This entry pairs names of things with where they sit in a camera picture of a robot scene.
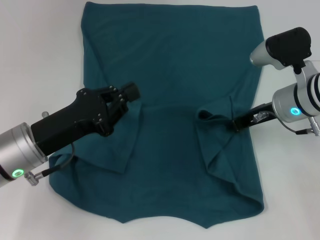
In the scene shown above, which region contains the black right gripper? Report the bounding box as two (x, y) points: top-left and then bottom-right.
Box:
(230, 101), (279, 133)

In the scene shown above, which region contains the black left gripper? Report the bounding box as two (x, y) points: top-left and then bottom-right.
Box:
(30, 81), (142, 156)

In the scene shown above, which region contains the teal blue shirt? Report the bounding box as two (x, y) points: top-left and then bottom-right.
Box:
(48, 1), (265, 223)

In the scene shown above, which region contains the right gripper cable with plugs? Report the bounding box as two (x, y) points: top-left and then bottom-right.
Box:
(253, 111), (320, 138)

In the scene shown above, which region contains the gripper cable with plugs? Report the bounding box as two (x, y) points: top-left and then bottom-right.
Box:
(24, 111), (76, 187)
(253, 111), (320, 138)

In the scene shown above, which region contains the left gripper cable with plugs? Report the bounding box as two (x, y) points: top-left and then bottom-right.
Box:
(24, 111), (76, 187)

